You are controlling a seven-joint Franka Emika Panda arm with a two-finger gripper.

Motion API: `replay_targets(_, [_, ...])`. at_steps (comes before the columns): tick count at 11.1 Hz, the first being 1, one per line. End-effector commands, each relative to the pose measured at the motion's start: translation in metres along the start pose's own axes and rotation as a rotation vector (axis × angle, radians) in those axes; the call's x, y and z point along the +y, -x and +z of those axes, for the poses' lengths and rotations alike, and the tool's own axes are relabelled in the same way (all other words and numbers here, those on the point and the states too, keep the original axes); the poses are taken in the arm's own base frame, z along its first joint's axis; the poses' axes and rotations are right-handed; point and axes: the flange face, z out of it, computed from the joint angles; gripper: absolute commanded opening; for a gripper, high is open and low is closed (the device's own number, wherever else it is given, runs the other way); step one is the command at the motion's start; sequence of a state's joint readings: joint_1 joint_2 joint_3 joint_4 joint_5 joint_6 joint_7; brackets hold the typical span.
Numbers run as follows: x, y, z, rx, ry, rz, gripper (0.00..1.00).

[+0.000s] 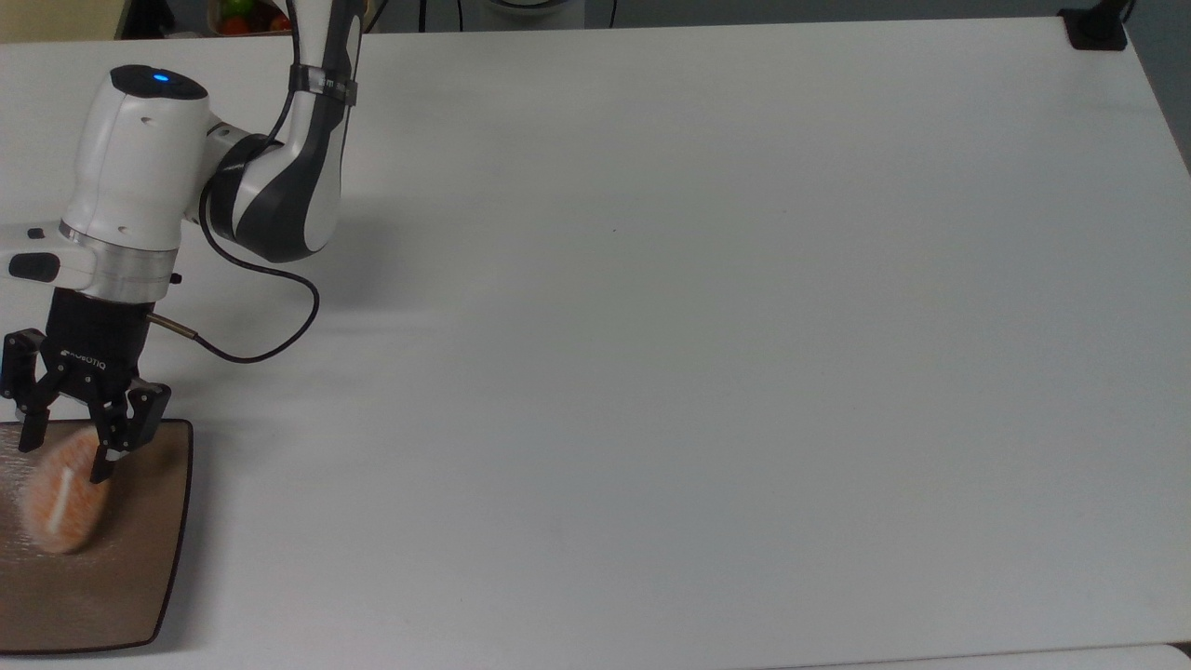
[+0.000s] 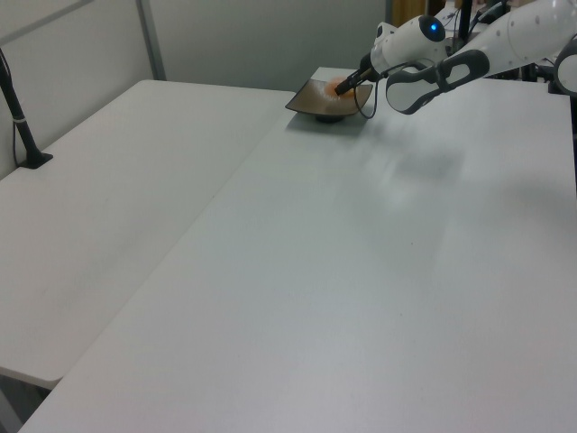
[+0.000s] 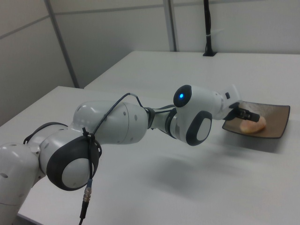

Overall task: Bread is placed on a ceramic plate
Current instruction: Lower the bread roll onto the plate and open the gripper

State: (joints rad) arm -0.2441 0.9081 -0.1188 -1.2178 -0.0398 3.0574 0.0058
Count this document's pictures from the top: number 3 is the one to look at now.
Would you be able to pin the grey partition post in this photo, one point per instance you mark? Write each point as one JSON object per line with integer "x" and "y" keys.
{"x": 62, "y": 44}
{"x": 170, "y": 25}

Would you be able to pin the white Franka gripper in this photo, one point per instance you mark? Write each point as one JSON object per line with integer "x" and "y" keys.
{"x": 230, "y": 97}

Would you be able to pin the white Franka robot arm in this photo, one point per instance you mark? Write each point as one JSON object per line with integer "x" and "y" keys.
{"x": 112, "y": 122}

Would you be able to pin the brown square ceramic plate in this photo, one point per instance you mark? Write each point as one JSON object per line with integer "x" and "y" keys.
{"x": 269, "y": 122}

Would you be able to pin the pale bread roll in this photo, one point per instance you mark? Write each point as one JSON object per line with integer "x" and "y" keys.
{"x": 254, "y": 126}

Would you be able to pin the black pole with clamp base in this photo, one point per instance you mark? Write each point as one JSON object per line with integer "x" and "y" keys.
{"x": 208, "y": 28}

